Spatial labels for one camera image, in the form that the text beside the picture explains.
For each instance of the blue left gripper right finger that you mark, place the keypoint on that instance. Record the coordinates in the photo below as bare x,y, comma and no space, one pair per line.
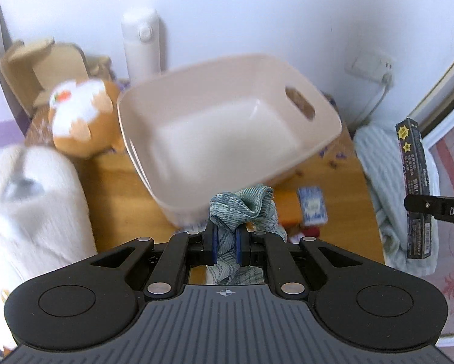
240,235

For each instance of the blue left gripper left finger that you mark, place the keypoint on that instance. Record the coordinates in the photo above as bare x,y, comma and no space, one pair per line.
211,243

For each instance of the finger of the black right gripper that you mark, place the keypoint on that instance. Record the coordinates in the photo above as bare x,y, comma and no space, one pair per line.
440,207

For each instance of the green plaid scrunchie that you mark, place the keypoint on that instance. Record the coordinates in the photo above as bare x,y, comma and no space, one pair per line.
252,205

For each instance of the black long star box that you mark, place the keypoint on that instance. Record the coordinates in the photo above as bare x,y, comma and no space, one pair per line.
416,179

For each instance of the orange plush block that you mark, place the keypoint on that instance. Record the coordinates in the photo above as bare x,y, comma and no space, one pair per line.
288,208

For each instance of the red white plush toy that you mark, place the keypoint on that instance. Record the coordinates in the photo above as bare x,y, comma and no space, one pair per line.
296,233

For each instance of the blue white tissue pack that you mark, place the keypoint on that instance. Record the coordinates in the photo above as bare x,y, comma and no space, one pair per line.
312,205

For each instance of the light striped cloth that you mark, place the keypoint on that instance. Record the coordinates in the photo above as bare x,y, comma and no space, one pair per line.
378,151

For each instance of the beige plastic storage bin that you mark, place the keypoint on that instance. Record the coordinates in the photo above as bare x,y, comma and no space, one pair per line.
222,125

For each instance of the white fluffy plush bag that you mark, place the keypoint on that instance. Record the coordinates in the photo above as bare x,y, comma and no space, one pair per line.
44,219

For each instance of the orange white plush toy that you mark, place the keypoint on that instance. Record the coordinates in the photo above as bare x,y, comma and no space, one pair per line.
83,118

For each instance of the white thermos bottle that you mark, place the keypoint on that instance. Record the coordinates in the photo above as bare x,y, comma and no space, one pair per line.
141,42

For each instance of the wooden phone stand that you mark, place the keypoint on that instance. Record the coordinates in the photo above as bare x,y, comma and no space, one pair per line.
33,70

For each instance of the white wall socket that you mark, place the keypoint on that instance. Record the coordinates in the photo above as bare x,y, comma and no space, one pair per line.
371,65

